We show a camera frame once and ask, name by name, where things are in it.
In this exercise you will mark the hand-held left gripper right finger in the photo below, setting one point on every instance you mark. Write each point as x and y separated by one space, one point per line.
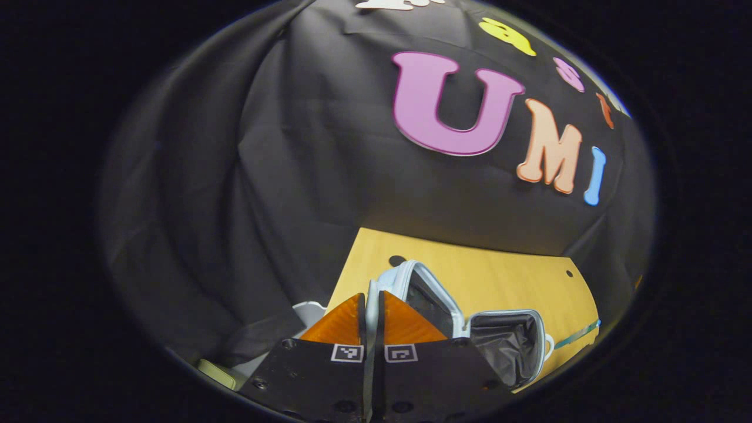
435 382

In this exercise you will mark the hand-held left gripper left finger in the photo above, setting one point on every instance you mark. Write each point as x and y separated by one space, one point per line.
317 382

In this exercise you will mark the light blue suitcase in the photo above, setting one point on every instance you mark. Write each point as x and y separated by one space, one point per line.
505 346

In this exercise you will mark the white object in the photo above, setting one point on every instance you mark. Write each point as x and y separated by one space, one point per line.
308 311

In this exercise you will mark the pale green object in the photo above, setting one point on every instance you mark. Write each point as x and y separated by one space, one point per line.
216 373

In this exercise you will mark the black backdrop cloth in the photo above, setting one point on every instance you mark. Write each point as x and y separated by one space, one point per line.
294 176

